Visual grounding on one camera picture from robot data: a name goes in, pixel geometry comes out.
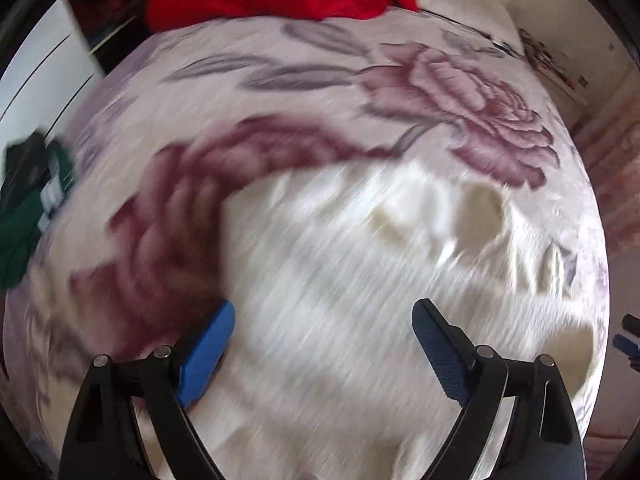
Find green sweater with stripes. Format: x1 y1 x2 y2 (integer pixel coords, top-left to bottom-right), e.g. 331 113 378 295
1 130 75 290

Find white fluffy fleece garment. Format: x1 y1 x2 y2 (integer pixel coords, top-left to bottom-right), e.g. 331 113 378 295
190 162 608 479

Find pink curtain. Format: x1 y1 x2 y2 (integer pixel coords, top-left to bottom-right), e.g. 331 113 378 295
574 70 640 257

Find floral plush bed blanket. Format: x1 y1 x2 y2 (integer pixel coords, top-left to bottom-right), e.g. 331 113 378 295
1 9 596 458

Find white wardrobe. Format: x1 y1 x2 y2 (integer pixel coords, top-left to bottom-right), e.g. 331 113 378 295
0 0 106 162

